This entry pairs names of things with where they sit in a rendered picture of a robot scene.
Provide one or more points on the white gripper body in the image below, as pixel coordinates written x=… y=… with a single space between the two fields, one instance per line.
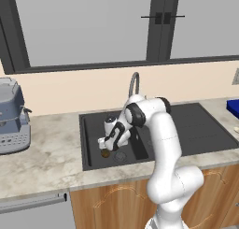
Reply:
x=103 y=143

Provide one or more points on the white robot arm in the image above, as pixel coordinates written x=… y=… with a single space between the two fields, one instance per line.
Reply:
x=165 y=145

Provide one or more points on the brown round produce item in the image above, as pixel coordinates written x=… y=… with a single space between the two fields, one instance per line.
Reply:
x=106 y=154

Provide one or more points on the grey curved sink faucet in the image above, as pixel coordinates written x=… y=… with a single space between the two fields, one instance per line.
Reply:
x=134 y=80

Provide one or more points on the black kitchen sink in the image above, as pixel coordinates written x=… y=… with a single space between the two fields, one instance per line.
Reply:
x=199 y=130

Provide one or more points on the pale round produce item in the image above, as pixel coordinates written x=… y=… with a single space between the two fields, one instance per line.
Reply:
x=236 y=129

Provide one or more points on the blue tray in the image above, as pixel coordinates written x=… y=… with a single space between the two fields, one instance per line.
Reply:
x=234 y=108

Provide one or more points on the wooden cupboard door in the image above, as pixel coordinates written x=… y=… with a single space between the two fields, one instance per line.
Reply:
x=208 y=204
x=112 y=207
x=231 y=207

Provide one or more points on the grey coffee machine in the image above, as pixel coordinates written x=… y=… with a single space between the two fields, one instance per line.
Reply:
x=12 y=123

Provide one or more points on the grey dishwasher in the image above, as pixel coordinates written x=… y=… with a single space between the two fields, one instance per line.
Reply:
x=34 y=217

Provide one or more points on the dark framed window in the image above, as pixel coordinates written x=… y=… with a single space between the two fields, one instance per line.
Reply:
x=81 y=27

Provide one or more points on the grey wall outlet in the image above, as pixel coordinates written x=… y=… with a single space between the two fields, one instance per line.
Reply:
x=236 y=76

